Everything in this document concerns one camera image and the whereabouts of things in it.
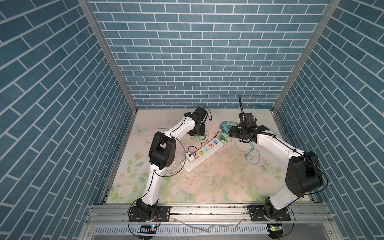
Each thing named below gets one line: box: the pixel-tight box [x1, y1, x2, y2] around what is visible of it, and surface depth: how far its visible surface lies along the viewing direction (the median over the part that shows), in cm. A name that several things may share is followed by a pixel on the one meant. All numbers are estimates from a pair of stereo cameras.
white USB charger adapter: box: [185, 152, 195, 163], surface depth 87 cm
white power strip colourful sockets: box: [180, 138, 224, 173], surface depth 95 cm
